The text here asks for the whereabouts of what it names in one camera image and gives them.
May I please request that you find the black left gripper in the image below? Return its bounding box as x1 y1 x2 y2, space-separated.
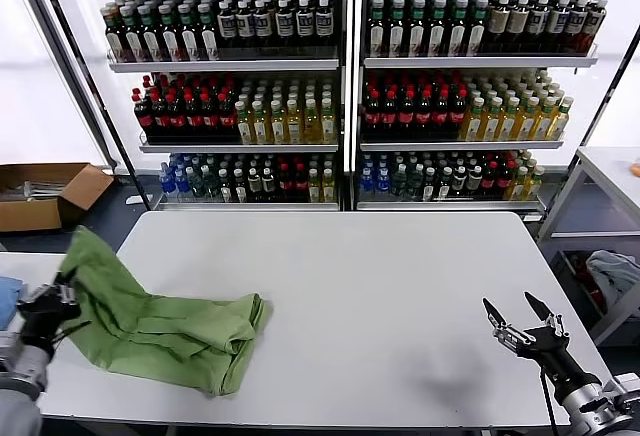
16 277 82 353

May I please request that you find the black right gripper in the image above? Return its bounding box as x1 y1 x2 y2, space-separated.
481 291 602 402

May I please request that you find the green t-shirt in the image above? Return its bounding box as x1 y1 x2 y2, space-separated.
57 225 274 398

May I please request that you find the light blue clothes pile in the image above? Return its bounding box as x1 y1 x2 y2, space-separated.
585 249 640 308

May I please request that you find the blue folded cloth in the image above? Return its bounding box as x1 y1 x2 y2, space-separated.
0 275 26 330

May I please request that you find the red bag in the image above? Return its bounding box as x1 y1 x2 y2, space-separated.
574 254 609 308

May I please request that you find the brown cardboard box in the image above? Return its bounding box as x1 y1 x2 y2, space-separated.
0 162 115 233

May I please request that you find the metal rods bundle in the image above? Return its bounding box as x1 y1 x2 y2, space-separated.
0 181 66 203

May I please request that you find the yellow juice bottle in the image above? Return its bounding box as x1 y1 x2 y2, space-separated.
286 100 306 146
308 169 324 204
550 96 575 142
253 101 272 146
513 167 532 202
482 97 505 142
322 169 338 204
463 97 489 142
304 99 323 146
516 97 541 142
320 99 340 146
528 166 548 202
269 100 289 146
236 101 256 146
533 97 559 142
499 97 523 142

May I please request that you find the red cap cola bottle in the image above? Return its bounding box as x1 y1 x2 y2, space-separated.
279 163 295 204
201 91 222 143
294 163 310 204
382 89 402 140
167 91 188 143
184 91 205 143
150 91 171 143
483 162 501 201
219 91 239 143
433 89 453 140
498 162 516 201
364 88 385 140
132 88 154 143
399 89 419 140
450 88 470 140
416 89 436 140

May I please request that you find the white cap dark bottle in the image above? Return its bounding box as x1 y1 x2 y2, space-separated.
219 169 235 204
468 166 485 201
453 166 471 201
234 169 250 204
262 169 278 204
248 169 264 204
438 167 455 202

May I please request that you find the grey metal side table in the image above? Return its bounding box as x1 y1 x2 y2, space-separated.
537 145 640 347

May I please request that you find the thin black upright pole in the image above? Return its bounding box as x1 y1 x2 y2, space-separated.
40 0 155 211

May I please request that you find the dark grey window pillar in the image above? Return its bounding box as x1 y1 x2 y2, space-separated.
13 0 122 173
580 24 640 151

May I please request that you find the grey metal bottle shelf unit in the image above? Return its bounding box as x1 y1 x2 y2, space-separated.
70 0 352 213
353 0 602 213

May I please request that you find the green cap tea bottle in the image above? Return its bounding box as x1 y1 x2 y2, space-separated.
198 2 221 62
139 4 164 64
388 0 409 57
450 0 472 57
178 2 202 63
122 4 146 64
159 3 183 64
368 0 389 57
470 0 492 57
429 0 451 57
104 3 128 64
409 0 430 57

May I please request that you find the beige label dark bottle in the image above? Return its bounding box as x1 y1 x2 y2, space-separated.
511 0 534 54
489 0 512 54

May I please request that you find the blue label dark bottle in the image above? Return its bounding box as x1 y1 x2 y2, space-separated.
568 0 591 55
217 0 238 56
275 0 296 56
235 0 256 56
296 0 317 56
254 0 274 56
530 0 552 54
316 0 337 56
549 0 572 54

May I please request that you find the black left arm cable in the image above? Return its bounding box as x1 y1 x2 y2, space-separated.
49 319 94 345

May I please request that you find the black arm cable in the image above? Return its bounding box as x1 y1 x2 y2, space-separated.
537 360 561 436
49 319 94 345

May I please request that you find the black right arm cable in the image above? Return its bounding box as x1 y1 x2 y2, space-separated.
537 360 561 436

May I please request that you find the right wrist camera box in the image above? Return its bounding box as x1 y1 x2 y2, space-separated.
602 374 640 412

